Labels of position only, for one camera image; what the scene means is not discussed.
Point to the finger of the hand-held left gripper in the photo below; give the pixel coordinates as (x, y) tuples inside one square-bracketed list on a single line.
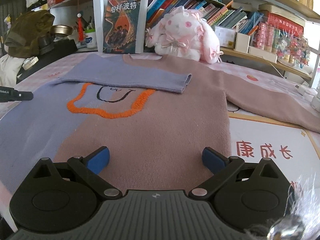
[(23, 96)]

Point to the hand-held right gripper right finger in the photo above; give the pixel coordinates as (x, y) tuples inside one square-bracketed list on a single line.
[(215, 160)]

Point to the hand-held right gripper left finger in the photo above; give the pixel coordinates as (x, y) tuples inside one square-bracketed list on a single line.
[(100, 158)]

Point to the purple and pink sweater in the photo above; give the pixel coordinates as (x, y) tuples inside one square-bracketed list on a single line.
[(150, 130)]

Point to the white cloth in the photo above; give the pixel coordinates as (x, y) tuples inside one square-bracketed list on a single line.
[(7, 70)]

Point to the white smartwatch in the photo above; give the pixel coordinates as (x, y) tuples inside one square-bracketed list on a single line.
[(30, 63)]

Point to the dark metal cylinder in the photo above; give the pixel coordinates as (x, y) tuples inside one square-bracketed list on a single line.
[(46, 45)]

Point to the black box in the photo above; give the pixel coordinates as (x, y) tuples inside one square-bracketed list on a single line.
[(60, 52)]

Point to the olive green cloth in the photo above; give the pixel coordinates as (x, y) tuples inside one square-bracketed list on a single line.
[(27, 32)]

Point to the metal bowl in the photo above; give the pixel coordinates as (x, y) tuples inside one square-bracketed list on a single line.
[(61, 31)]

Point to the white tub with pens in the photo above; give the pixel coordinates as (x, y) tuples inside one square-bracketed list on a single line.
[(90, 40)]

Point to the red tassel ornament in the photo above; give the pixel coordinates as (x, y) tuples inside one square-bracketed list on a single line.
[(80, 27)]

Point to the grey side shelf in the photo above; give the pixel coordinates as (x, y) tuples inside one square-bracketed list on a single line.
[(72, 0)]

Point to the white bookshelf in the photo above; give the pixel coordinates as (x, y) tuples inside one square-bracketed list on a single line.
[(97, 10)]

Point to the white desk holder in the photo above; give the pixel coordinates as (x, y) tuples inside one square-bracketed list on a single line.
[(241, 42)]

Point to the large illustrated book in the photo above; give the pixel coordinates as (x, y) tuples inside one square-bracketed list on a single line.
[(122, 25)]

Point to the white and pink plush bunny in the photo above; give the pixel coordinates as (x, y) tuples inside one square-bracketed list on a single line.
[(182, 37)]

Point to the clear tubes of tape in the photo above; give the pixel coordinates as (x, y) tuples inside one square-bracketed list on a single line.
[(266, 38)]

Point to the row of colourful books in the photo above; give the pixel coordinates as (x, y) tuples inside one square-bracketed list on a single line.
[(225, 15)]

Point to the red box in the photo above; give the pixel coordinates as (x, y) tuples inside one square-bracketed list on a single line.
[(285, 22)]

